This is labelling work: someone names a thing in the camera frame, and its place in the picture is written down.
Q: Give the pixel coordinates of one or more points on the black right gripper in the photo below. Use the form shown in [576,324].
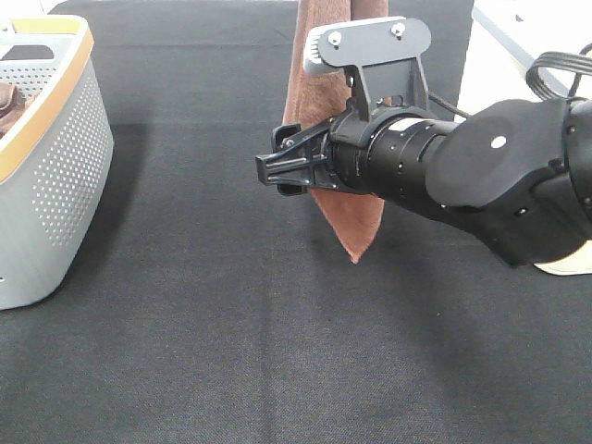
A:
[317,160]

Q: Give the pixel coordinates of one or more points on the brown microfibre towel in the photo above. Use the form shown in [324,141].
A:
[355,218]

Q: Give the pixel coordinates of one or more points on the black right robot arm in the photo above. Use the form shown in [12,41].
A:
[399,144]

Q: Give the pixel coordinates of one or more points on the brown towel in basket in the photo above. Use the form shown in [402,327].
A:
[13,106]

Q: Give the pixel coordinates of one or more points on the black table cloth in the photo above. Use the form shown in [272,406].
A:
[204,307]

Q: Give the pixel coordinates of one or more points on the grey perforated laundry basket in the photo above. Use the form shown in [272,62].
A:
[55,159]

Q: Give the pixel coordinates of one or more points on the white plastic storage box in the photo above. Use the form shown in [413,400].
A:
[499,69]

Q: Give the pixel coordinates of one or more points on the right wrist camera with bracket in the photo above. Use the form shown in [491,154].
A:
[380,57]

